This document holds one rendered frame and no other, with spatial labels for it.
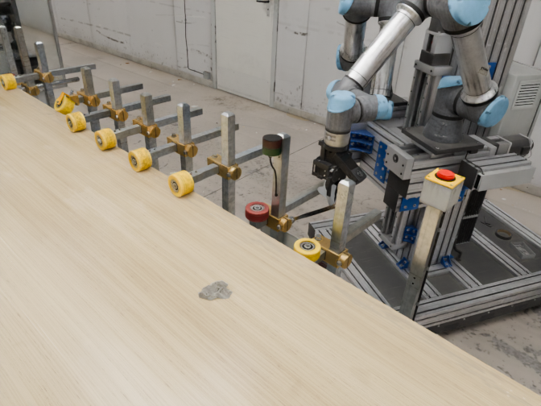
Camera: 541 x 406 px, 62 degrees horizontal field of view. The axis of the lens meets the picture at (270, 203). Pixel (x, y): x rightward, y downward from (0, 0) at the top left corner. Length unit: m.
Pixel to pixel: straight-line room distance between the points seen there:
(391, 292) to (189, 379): 1.48
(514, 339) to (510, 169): 1.00
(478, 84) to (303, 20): 3.18
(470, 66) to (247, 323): 1.04
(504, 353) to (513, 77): 1.29
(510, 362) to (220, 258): 1.65
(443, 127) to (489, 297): 0.97
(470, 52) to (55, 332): 1.37
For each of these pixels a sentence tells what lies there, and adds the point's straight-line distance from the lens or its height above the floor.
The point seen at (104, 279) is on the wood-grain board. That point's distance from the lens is 1.27.
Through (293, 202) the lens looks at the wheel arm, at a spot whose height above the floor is 0.86.
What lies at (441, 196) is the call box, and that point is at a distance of 1.11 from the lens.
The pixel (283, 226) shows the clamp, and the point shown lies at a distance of 1.50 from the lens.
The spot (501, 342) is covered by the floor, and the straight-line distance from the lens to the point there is 2.59.
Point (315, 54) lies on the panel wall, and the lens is 4.59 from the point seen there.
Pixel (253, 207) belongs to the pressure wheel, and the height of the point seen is 0.90.
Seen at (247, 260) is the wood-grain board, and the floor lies 0.90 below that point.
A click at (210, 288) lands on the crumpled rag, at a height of 0.91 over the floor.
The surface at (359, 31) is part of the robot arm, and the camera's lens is 1.96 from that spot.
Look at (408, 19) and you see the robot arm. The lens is 1.52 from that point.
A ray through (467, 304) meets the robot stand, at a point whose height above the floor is 0.23.
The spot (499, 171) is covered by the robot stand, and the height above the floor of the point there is 0.95.
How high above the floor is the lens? 1.70
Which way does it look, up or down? 32 degrees down
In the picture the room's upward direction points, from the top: 3 degrees clockwise
